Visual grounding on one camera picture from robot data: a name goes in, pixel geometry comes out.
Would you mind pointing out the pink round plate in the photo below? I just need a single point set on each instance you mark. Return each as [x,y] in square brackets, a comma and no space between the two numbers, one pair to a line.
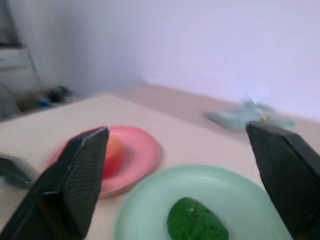
[140,160]

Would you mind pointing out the dark green leafy vegetable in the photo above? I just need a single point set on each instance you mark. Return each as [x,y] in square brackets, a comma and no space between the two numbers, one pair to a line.
[195,221]

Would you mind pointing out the dark clutter on floor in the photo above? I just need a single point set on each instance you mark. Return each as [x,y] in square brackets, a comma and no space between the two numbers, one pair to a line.
[53,94]

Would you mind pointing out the red peach fruit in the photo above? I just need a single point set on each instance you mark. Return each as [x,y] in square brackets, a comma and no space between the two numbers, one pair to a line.
[112,160]

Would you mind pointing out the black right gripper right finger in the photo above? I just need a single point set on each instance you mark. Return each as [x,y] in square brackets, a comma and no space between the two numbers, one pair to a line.
[285,175]

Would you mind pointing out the grey shelf furniture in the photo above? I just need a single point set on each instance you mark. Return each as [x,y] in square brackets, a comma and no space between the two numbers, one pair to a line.
[12,60]

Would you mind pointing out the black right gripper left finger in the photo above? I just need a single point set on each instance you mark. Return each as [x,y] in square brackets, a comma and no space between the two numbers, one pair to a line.
[75,180]

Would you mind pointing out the green round plate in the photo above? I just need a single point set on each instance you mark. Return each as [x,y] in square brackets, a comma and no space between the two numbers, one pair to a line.
[155,207]

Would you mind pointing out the crumpled light blue cloth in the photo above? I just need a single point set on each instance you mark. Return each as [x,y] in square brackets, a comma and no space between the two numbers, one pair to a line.
[240,116]

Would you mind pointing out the grey blue object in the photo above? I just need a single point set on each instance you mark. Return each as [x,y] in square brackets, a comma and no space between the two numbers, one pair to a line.
[12,172]

